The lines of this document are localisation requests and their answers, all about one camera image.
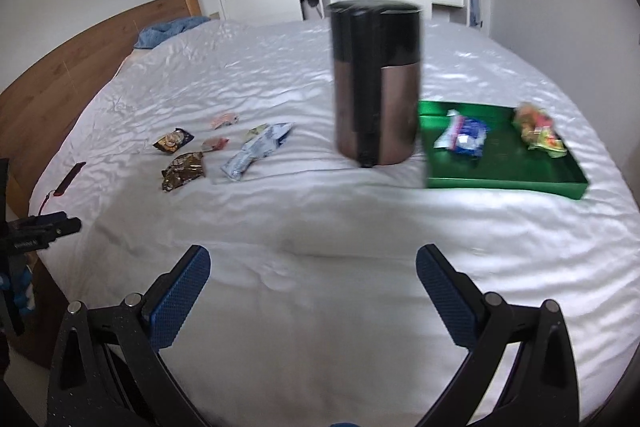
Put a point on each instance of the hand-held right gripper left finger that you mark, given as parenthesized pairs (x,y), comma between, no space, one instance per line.
(177,299)

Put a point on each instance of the beige snack packet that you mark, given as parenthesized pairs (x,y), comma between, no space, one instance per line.
(255,132)

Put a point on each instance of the silver blue snack wrapper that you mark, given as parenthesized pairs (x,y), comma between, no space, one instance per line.
(255,149)

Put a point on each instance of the green tray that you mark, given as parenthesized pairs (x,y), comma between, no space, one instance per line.
(505,167)

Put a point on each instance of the small red snack packet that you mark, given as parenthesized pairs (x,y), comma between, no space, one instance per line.
(216,143)

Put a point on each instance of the pink striped snack packet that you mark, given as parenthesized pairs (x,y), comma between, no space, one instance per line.
(223,121)

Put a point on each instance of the black and copper pedal bin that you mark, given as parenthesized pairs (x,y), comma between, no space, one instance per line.
(375,107)

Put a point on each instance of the wooden headboard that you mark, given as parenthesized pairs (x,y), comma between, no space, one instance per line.
(65,82)

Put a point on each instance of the brown crumpled snack packet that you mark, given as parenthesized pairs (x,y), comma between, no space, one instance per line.
(182,169)

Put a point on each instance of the blue and white snack packet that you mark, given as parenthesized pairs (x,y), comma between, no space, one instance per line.
(465,137)

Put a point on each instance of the blue hanging cloth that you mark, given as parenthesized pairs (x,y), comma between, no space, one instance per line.
(473,4)

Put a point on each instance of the colourful candy bag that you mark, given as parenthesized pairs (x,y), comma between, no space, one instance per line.
(540,129)

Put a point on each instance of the white bed cover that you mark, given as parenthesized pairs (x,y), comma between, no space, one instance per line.
(300,217)

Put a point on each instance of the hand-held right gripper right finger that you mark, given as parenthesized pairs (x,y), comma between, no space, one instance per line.
(447,299)

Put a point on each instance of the dark gold-print snack packet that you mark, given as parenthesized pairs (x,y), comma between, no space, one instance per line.
(172,141)

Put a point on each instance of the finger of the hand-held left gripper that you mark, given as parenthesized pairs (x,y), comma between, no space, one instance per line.
(50,229)

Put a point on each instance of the black phone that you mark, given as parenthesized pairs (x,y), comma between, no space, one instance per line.
(70,179)

